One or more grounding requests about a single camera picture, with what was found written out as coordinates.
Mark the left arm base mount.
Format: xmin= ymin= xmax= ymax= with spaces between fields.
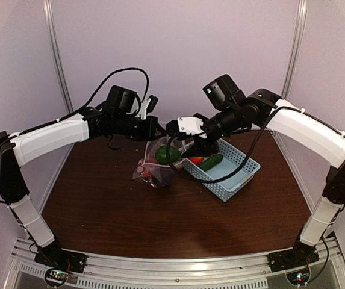
xmin=33 ymin=238 xmax=87 ymax=288

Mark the light blue plastic basket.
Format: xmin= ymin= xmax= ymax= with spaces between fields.
xmin=184 ymin=139 xmax=261 ymax=202

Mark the right aluminium frame post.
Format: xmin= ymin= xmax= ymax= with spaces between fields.
xmin=281 ymin=0 xmax=308 ymax=99

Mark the left black cable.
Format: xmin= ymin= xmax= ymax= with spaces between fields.
xmin=0 ymin=67 xmax=151 ymax=204

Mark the purple toy eggplant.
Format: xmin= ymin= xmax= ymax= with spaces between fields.
xmin=151 ymin=167 xmax=174 ymax=187

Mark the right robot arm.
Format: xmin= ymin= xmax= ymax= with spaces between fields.
xmin=188 ymin=74 xmax=345 ymax=266

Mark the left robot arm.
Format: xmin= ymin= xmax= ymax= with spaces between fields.
xmin=0 ymin=85 xmax=161 ymax=267

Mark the left aluminium frame post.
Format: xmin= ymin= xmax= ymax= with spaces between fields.
xmin=43 ymin=0 xmax=73 ymax=113

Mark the right black cable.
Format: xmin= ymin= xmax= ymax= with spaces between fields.
xmin=166 ymin=105 xmax=281 ymax=184

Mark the black cable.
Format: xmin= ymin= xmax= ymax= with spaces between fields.
xmin=166 ymin=105 xmax=281 ymax=184
xmin=0 ymin=67 xmax=151 ymax=204

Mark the green toy cucumber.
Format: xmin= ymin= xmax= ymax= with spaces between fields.
xmin=198 ymin=154 xmax=223 ymax=172

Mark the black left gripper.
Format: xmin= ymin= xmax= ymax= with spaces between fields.
xmin=113 ymin=113 xmax=167 ymax=141

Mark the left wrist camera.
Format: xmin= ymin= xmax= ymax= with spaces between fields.
xmin=136 ymin=95 xmax=158 ymax=120

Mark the front aluminium rail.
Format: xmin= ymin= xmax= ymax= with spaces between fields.
xmin=1 ymin=237 xmax=345 ymax=288

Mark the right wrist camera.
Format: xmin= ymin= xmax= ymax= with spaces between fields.
xmin=166 ymin=117 xmax=205 ymax=136

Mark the clear zip top bag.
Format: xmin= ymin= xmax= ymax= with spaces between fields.
xmin=132 ymin=137 xmax=187 ymax=188

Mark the aluminium frame post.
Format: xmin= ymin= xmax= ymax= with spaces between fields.
xmin=281 ymin=0 xmax=308 ymax=99
xmin=43 ymin=0 xmax=73 ymax=113

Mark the orange red toy pepper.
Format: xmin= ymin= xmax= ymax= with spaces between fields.
xmin=188 ymin=156 xmax=204 ymax=165

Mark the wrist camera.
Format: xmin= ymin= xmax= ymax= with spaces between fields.
xmin=136 ymin=95 xmax=158 ymax=120
xmin=166 ymin=117 xmax=205 ymax=136

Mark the green toy avocado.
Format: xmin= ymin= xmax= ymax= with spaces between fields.
xmin=155 ymin=145 xmax=181 ymax=165

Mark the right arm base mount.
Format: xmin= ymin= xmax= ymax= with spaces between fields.
xmin=267 ymin=240 xmax=320 ymax=287

